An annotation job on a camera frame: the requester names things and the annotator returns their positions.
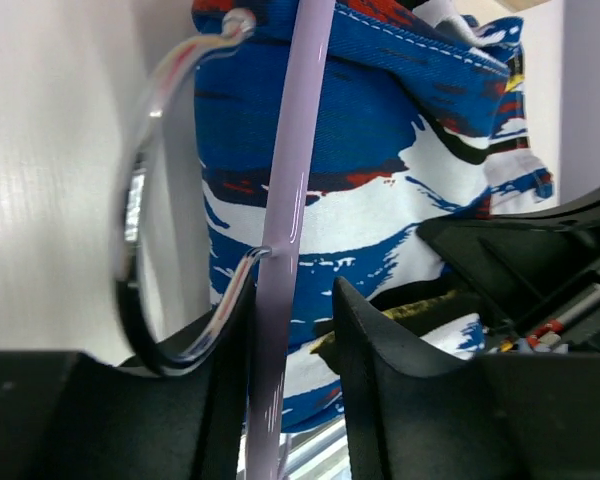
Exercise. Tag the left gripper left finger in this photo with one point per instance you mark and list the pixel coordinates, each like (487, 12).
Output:
(64, 415)

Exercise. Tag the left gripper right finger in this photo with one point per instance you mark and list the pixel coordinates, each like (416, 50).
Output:
(413, 411)

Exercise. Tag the aluminium front rail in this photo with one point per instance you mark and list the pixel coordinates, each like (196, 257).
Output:
(321, 453)

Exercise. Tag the blue white patterned trousers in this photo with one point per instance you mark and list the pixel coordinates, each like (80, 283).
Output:
(421, 115)

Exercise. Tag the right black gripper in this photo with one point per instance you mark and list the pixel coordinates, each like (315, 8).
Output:
(538, 273)

